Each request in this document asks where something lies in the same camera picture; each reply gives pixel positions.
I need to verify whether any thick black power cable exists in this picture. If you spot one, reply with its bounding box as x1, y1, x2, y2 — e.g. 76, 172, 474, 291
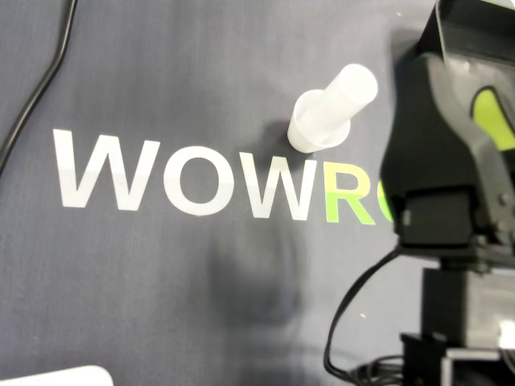
0, 0, 79, 172

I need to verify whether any dark grey WOWROBO printed mat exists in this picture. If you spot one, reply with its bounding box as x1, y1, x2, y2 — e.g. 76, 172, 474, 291
0, 0, 515, 386

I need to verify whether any thin black servo wire bundle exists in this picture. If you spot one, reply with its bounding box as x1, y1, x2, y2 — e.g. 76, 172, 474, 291
324, 245, 406, 386

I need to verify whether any white translucent plastic cup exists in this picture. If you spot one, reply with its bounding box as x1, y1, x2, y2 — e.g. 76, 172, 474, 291
304, 63, 380, 130
286, 90, 352, 154

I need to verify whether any white desk lamp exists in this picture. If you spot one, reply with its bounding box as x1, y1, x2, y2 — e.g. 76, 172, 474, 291
0, 364, 114, 386

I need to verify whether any white translucent upright plastic cup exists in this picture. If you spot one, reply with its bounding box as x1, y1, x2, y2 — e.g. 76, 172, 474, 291
286, 90, 352, 154

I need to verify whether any black plastic tray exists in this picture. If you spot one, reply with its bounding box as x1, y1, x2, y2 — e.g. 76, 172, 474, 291
418, 0, 515, 96

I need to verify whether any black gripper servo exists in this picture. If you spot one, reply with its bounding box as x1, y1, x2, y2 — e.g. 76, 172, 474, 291
381, 51, 515, 272

